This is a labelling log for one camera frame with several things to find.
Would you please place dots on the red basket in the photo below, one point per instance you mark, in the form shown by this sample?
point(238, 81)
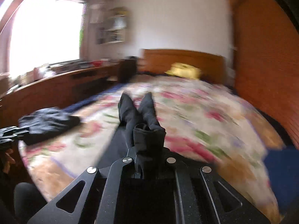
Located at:
point(98, 63)

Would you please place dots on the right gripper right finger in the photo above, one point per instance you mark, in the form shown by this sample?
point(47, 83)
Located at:
point(202, 196)

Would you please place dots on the yellow plush toy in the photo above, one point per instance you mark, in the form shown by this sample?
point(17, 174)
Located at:
point(184, 71)

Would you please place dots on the wooden headboard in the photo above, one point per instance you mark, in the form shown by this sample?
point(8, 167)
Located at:
point(158, 61)

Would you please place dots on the folded blue garment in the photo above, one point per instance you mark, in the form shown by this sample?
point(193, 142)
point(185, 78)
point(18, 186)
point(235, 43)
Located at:
point(282, 168)

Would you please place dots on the wooden desk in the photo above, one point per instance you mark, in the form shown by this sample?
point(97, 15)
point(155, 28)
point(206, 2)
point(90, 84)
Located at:
point(59, 91)

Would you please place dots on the floral bed blanket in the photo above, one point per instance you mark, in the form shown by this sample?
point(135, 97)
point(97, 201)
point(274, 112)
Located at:
point(203, 122)

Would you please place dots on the person's left hand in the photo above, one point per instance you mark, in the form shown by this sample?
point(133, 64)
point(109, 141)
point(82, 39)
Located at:
point(8, 160)

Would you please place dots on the black trench coat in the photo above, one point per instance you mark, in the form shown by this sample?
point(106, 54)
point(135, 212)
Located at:
point(141, 184)

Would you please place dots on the navy blue bed sheet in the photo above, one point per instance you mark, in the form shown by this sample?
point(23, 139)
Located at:
point(92, 99)

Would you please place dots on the folded dark grey jacket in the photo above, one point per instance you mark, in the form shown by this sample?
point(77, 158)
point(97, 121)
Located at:
point(46, 123)

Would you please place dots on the white wall shelf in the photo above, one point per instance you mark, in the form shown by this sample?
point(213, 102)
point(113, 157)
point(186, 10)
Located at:
point(111, 25)

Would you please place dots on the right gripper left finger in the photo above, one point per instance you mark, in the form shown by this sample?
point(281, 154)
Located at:
point(90, 198)

